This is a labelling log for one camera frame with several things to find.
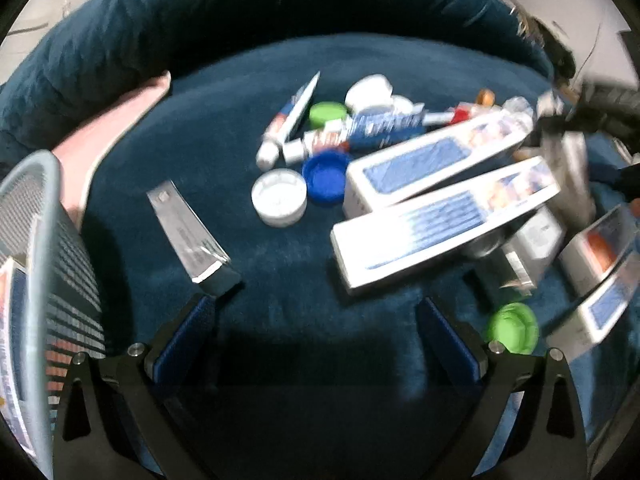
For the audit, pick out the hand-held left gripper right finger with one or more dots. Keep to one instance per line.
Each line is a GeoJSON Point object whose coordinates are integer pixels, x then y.
{"type": "Point", "coordinates": [450, 345]}

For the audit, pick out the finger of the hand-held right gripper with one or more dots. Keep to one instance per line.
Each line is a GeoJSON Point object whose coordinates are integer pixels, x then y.
{"type": "Point", "coordinates": [580, 107]}

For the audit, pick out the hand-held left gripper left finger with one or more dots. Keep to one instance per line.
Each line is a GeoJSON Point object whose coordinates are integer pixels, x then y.
{"type": "Point", "coordinates": [185, 340]}

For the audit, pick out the grey silver box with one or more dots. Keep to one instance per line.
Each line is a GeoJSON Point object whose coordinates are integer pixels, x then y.
{"type": "Point", "coordinates": [570, 180]}

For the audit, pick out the blue mesh basket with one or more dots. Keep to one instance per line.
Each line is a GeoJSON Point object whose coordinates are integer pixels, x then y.
{"type": "Point", "coordinates": [65, 260]}

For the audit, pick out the green bottle cap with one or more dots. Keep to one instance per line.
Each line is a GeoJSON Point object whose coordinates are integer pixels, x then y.
{"type": "Point", "coordinates": [512, 327]}
{"type": "Point", "coordinates": [327, 114]}

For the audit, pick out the dark cloth pile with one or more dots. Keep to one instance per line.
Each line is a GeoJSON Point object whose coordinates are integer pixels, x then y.
{"type": "Point", "coordinates": [550, 45]}

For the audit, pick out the small amber cap bottle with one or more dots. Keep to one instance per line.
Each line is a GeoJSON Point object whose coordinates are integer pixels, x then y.
{"type": "Point", "coordinates": [486, 96]}

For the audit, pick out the white box blue panel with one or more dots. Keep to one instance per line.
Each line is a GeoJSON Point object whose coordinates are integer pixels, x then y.
{"type": "Point", "coordinates": [425, 165]}
{"type": "Point", "coordinates": [425, 230]}

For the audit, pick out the small white silver box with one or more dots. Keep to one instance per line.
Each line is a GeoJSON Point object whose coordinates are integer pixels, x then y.
{"type": "Point", "coordinates": [537, 240]}

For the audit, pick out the blue box orange circle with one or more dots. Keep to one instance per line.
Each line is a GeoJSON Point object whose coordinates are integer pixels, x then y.
{"type": "Point", "coordinates": [600, 310]}
{"type": "Point", "coordinates": [595, 250]}

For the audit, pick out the white round cap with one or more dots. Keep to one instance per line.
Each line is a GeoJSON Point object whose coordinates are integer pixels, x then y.
{"type": "Point", "coordinates": [279, 197]}

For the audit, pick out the boxes inside basket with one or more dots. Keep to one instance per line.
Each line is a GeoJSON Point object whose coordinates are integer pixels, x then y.
{"type": "Point", "coordinates": [12, 360]}

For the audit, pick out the blue bottle cap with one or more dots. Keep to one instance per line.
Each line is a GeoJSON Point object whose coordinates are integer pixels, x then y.
{"type": "Point", "coordinates": [325, 175]}

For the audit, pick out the pink towel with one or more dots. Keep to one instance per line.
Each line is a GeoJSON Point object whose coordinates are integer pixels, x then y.
{"type": "Point", "coordinates": [100, 145]}

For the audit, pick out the white jar lid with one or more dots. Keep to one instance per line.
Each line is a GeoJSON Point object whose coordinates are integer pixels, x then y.
{"type": "Point", "coordinates": [367, 91]}

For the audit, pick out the white blue ointment tube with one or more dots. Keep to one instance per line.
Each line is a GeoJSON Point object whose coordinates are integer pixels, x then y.
{"type": "Point", "coordinates": [287, 120]}

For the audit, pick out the dark blue rolled duvet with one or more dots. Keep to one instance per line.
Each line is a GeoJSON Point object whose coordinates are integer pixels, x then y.
{"type": "Point", "coordinates": [250, 5]}

